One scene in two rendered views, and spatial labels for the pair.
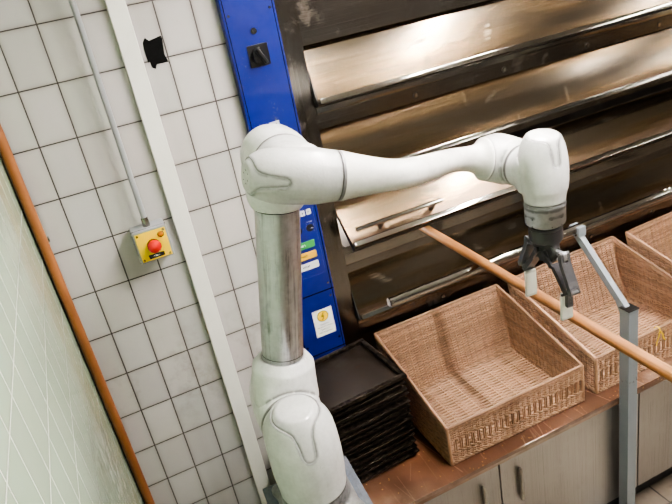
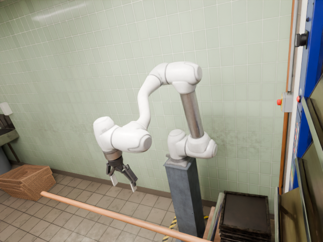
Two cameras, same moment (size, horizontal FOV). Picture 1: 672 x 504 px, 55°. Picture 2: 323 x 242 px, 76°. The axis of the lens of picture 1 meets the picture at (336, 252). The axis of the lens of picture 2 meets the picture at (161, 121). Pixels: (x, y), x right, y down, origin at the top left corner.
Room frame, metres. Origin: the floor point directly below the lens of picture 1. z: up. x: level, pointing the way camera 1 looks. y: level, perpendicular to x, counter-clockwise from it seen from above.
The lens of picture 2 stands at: (2.16, -0.86, 2.05)
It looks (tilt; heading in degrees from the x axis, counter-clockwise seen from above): 25 degrees down; 139
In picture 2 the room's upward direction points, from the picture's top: 11 degrees counter-clockwise
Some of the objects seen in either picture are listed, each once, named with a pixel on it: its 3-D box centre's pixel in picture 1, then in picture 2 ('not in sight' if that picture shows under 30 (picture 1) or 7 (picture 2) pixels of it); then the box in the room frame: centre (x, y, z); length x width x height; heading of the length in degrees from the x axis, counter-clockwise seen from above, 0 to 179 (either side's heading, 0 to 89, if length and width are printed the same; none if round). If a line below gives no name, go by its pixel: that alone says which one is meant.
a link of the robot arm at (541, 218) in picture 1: (545, 212); (112, 151); (1.31, -0.47, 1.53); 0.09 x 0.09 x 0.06
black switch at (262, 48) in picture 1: (258, 47); (301, 33); (1.94, 0.10, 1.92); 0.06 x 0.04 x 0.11; 109
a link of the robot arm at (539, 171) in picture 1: (539, 164); (108, 133); (1.32, -0.47, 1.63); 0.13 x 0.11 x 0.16; 13
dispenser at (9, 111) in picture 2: not in sight; (6, 108); (-1.92, -0.50, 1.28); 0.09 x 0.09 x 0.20; 19
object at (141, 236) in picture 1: (151, 241); (288, 102); (1.80, 0.53, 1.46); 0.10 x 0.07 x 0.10; 109
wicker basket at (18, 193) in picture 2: not in sight; (29, 185); (-1.41, -0.76, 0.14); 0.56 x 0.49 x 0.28; 25
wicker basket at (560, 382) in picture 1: (476, 365); not in sight; (1.89, -0.41, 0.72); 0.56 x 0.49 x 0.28; 109
